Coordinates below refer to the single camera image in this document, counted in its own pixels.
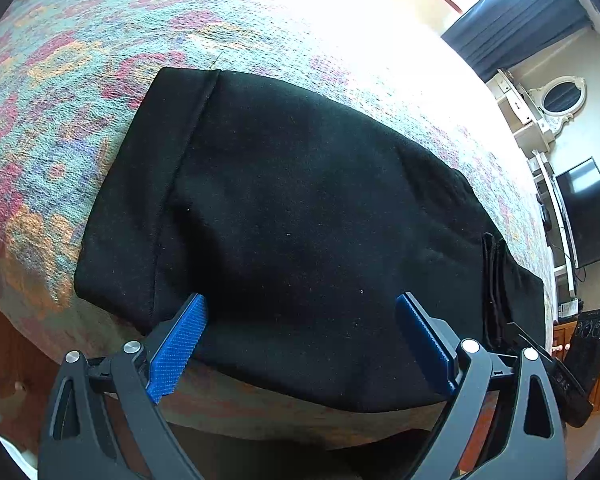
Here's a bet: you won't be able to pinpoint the floral woven blanket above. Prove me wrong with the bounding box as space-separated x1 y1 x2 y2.
0 0 556 448

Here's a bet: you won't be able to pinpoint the oval white-framed mirror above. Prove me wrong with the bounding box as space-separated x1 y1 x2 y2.
527 75 588 137

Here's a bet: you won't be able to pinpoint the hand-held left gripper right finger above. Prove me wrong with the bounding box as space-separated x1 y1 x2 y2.
395 291 567 480

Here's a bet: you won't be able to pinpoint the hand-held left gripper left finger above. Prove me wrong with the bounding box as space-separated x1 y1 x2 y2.
38 293 210 480

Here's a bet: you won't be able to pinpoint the dark blue curtain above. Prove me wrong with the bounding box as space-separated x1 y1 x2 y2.
440 0 594 81

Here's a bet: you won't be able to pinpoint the black flat television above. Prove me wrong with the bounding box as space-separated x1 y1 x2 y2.
554 157 600 269

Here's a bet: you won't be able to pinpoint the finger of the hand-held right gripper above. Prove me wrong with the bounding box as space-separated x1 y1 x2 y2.
506 320 557 367

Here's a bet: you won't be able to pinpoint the white television stand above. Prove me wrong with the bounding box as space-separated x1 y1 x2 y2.
527 150 582 302

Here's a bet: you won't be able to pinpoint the white dresser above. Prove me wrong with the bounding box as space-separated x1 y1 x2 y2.
485 67 556 153

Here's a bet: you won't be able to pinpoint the black pants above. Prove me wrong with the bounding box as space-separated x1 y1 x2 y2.
74 66 546 413

